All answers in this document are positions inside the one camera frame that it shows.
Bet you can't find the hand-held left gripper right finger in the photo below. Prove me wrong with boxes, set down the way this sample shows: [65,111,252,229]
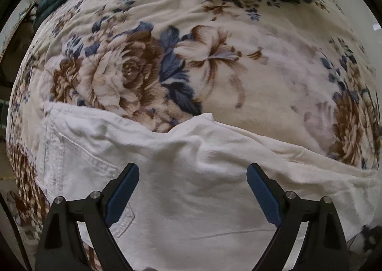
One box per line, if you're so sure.
[246,163,350,271]

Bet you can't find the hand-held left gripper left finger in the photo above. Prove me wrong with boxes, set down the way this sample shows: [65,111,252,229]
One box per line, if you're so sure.
[35,163,140,271]

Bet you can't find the white pants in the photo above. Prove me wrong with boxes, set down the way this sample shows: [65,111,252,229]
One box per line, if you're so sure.
[35,102,382,271]

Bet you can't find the dark small object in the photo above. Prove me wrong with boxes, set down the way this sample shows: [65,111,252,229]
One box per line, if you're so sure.
[361,225,378,254]

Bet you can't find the floral printed blanket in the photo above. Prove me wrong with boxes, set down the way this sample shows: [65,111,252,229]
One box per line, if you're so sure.
[5,0,382,271]

